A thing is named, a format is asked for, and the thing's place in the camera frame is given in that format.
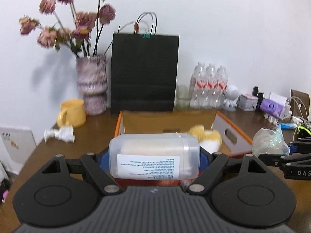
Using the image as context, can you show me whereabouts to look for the crumpled white paper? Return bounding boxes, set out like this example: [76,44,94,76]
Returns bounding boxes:
[44,125,75,143]

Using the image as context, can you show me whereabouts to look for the black small bottles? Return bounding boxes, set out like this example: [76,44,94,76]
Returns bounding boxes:
[252,86,264,110]

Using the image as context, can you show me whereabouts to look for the purple tissue pack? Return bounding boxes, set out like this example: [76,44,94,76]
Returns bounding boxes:
[260,98,285,118]

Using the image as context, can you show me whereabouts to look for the purple white ceramic vase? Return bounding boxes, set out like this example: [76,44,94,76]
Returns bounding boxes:
[76,55,108,115]

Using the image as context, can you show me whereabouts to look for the yellow white plush toy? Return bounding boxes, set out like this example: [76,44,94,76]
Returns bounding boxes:
[187,125,222,154]

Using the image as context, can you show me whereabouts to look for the left water bottle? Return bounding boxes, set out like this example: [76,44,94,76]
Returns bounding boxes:
[190,62,207,108]

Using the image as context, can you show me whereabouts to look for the small white robot figurine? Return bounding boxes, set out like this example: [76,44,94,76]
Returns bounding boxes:
[222,85,240,111]

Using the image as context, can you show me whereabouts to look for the water bottle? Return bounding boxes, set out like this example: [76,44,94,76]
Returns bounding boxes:
[216,66,229,108]
[206,63,218,108]
[190,62,207,108]

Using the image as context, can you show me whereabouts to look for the dried pink flower bouquet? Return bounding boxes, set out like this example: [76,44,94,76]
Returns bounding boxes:
[18,0,117,59]

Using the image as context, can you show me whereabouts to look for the clear plastic bag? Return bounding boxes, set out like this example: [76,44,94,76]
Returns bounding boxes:
[252,124,290,157]

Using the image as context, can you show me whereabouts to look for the right water bottle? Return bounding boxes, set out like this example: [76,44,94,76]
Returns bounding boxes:
[216,66,229,108]

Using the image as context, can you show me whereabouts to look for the small patterned tin box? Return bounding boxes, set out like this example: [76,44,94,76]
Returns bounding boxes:
[237,94,258,111]

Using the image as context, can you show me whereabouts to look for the yellow ceramic mug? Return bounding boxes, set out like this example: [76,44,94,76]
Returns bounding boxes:
[56,98,86,128]

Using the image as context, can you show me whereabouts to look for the middle water bottle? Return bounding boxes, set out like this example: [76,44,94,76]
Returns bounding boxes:
[206,63,218,108]

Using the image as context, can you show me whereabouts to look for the black paper shopping bag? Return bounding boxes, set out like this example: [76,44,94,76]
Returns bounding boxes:
[110,12,179,114]

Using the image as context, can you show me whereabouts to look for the clear drinking glass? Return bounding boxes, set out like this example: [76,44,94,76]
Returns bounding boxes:
[176,85,192,110]

